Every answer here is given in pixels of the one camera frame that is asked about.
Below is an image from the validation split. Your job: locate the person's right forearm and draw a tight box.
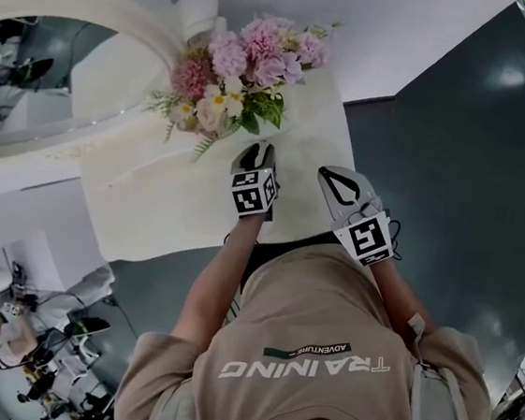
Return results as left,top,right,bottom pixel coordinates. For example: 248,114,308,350
363,258,434,346

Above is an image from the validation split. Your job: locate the white dressing table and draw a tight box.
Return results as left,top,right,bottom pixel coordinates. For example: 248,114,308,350
67,38,370,291

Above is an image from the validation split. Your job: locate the person's left forearm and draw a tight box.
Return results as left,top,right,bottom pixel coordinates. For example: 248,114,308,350
169,207,266,359

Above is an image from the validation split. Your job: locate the pink flower bouquet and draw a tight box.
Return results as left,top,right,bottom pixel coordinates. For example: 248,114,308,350
139,0,344,178

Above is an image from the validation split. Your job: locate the grey shoulder strap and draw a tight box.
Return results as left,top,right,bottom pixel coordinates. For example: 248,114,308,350
395,311,443,420

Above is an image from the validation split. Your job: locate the black green office chair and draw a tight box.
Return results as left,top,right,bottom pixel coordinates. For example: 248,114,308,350
60,312,113,362

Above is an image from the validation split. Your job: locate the person's beige t-shirt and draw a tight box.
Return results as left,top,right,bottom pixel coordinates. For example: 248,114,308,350
111,224,507,420

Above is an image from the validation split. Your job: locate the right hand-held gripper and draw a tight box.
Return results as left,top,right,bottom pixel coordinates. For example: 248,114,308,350
307,164,403,270

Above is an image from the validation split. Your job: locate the oval white framed mirror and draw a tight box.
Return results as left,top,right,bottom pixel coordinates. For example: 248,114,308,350
0,0,234,199

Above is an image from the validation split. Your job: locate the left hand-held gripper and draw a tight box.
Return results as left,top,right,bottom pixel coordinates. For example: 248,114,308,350
225,138,286,224

